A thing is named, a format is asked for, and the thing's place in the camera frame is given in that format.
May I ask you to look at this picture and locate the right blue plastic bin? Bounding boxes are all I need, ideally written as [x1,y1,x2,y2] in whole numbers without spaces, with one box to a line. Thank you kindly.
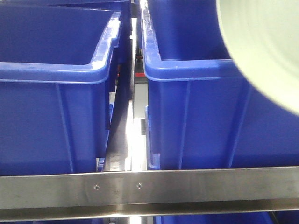
[140,0,299,170]

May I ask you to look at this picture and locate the green plate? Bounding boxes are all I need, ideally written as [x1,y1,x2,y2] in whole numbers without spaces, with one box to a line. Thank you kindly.
[216,0,299,114]

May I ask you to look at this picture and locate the blue plastic bin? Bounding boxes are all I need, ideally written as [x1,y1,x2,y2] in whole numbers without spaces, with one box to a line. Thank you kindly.
[0,0,130,176]
[140,0,299,170]

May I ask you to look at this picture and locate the stainless steel shelf rack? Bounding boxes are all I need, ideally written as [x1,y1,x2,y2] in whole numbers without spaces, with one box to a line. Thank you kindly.
[0,166,299,222]

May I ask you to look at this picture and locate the left blue plastic bin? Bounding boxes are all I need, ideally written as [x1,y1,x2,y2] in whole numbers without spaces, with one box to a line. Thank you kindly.
[0,0,130,176]

